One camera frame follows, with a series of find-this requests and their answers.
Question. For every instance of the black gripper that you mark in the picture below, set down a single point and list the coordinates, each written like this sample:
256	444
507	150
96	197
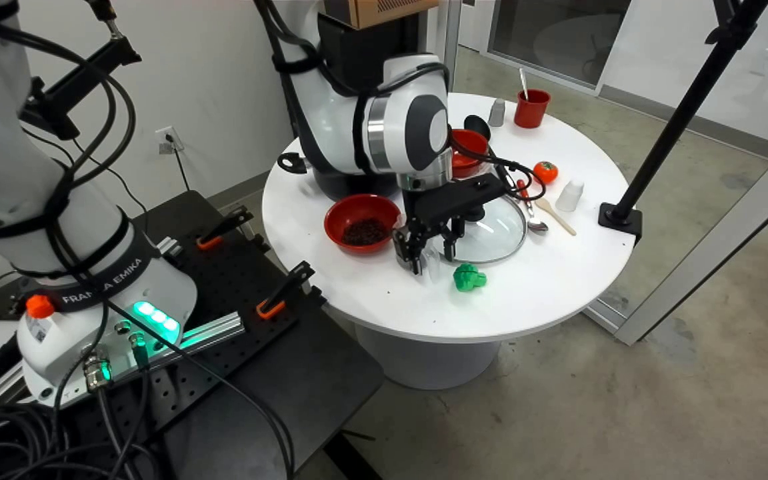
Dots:
452	202

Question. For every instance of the small silver cup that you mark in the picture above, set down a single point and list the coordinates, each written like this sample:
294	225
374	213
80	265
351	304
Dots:
402	254

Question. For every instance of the red bowl with dark beans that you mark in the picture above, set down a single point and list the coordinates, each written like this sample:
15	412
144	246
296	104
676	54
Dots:
339	217

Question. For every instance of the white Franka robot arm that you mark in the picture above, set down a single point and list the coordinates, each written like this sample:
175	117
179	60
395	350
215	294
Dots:
339	122

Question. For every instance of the glass pot lid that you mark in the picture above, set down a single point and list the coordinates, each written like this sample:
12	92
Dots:
499	234

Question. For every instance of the red cup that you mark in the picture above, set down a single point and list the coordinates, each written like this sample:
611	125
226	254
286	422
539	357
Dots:
532	109

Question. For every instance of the white stick in cup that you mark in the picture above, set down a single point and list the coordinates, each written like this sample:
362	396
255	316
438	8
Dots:
524	80

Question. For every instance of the green toy vegetable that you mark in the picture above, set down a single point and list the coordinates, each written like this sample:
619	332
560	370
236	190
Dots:
468	277

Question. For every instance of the dark beans pile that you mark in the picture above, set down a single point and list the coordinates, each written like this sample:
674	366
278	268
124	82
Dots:
363	232

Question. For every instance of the wooden spoon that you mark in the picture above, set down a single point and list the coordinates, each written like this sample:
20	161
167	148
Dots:
548	208

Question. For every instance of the black ladle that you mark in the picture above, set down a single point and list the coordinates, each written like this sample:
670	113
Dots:
475	122

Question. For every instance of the orange toy tomato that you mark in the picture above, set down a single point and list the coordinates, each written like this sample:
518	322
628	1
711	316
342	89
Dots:
544	170

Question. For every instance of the white shaker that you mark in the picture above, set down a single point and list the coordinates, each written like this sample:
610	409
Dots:
568	197

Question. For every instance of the gray shaker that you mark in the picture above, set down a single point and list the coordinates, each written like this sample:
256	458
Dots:
496	113

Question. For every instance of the black orange clamp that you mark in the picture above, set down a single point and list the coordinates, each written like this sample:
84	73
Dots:
286	285
226	229

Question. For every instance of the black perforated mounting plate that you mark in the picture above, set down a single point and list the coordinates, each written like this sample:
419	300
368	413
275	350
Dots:
312	374

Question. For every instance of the black tripod pole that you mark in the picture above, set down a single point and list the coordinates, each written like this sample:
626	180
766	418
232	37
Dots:
687	108

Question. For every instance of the orange cap button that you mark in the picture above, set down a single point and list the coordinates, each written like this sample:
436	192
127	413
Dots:
38	306

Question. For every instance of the white table pedestal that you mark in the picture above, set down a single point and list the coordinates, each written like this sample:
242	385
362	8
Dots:
428	361

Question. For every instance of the aluminium rail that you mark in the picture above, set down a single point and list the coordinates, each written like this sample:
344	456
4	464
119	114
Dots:
215	326

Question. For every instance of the gray door frame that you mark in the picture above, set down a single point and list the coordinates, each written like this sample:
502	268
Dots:
714	249

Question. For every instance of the white wall outlet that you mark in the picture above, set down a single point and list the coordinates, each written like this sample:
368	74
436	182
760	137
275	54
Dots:
167	140

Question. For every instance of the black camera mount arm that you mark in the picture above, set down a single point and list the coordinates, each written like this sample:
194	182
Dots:
91	66

